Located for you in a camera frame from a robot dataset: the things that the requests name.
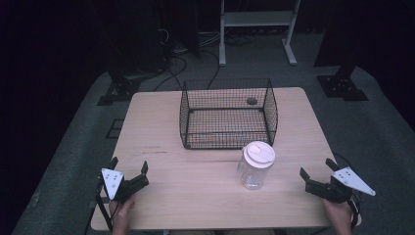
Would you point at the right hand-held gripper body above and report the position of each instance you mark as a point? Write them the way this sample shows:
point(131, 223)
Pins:
point(336, 192)

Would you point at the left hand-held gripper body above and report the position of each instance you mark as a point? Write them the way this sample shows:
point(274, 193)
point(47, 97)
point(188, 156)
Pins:
point(114, 182)

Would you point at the person's right hand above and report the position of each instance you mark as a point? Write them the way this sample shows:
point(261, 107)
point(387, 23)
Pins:
point(341, 217)

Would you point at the person's left hand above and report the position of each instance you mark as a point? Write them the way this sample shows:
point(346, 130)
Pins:
point(121, 215)

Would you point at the clear jar with white lid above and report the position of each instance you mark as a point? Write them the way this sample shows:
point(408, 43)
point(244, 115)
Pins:
point(256, 163)

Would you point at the black stand base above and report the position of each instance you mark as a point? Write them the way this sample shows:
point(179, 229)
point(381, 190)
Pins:
point(118, 91)
point(342, 88)

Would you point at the small dark round knob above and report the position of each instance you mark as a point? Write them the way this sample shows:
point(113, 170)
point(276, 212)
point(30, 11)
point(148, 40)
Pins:
point(252, 101)

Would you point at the white metal stand frame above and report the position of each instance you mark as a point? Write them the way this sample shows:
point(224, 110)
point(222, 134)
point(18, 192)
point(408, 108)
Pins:
point(257, 18)

